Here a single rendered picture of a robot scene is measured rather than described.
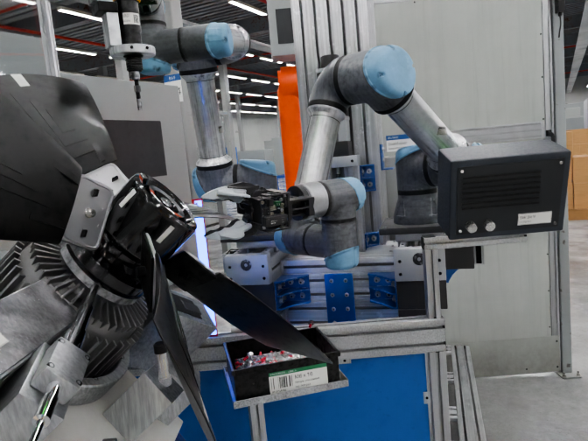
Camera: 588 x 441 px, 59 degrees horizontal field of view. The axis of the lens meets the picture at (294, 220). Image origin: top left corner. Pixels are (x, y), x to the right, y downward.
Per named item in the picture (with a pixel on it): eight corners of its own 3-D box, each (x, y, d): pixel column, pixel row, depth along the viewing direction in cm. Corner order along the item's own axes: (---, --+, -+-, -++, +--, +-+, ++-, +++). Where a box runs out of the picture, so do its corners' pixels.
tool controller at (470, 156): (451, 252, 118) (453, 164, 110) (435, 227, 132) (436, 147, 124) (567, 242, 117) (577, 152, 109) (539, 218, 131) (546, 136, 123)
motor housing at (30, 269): (63, 421, 69) (129, 353, 67) (-71, 301, 67) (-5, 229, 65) (122, 354, 91) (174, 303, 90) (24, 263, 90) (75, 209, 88)
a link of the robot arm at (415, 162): (410, 186, 165) (408, 143, 163) (450, 185, 155) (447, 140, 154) (388, 191, 157) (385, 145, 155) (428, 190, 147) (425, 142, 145)
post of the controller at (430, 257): (429, 319, 123) (423, 237, 120) (425, 315, 126) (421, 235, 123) (441, 318, 123) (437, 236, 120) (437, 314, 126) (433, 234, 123)
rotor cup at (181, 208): (57, 251, 68) (123, 180, 67) (77, 214, 81) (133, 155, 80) (144, 313, 74) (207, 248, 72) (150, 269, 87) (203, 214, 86)
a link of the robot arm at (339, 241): (329, 261, 121) (325, 213, 120) (367, 264, 113) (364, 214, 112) (306, 268, 116) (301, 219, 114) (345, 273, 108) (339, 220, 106)
